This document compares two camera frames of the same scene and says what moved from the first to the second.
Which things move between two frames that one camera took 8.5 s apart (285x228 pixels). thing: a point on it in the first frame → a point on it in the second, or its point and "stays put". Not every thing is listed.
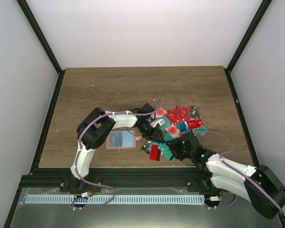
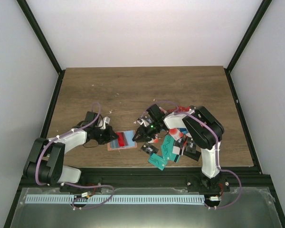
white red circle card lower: x=174 y=131 stays put
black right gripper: x=174 y=146 → x=144 y=135
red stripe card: x=155 y=154 → x=122 y=139
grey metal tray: x=213 y=213 stays put
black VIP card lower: x=145 y=147 stays put
